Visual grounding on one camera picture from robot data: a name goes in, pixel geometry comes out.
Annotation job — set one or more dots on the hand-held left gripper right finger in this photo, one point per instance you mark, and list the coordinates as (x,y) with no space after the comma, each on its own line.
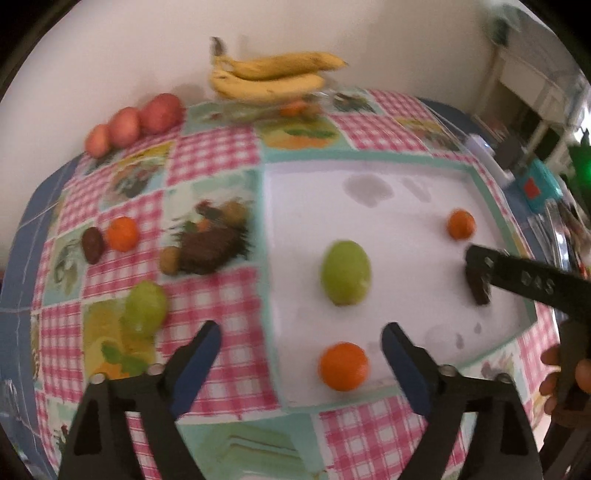
(406,369)

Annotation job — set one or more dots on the spotted yellow banana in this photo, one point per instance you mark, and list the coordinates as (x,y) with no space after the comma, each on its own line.
(286,64)
(268,87)

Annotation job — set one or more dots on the white power strip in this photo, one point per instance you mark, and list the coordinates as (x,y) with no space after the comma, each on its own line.
(478,144)

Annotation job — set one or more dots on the white shelf unit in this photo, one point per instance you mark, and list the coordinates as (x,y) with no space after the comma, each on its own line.
(521,78)

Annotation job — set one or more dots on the teal box with red label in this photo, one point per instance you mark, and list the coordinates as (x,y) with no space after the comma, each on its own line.
(545,177)

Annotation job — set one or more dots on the brown longan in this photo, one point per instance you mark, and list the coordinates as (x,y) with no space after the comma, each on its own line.
(168,261)
(238,210)

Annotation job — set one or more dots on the red apple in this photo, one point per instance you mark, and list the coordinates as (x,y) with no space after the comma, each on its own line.
(98,141)
(160,113)
(124,127)

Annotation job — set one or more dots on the black plug adapter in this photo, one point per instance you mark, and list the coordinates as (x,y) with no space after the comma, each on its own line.
(510,152)

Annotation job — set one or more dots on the green guava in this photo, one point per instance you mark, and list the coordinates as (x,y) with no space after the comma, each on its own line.
(346,272)
(145,304)

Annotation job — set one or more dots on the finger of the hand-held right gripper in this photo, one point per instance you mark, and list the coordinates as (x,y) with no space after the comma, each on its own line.
(517,277)

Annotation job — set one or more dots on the metal phone stand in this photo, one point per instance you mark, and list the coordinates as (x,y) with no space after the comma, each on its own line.
(561,230)

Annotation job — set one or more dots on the white cardboard tray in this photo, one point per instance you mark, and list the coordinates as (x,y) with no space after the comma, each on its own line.
(415,286)

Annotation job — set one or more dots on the tangerine with stem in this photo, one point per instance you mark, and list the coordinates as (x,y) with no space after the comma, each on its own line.
(461,224)

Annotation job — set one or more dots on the pink checked fruit-print tablecloth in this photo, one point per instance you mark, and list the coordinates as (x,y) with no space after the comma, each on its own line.
(212,152)

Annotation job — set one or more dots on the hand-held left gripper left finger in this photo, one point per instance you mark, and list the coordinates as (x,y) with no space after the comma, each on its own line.
(196,364)

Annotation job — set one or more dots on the person's right hand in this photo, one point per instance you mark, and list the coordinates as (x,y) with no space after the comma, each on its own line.
(550,378)

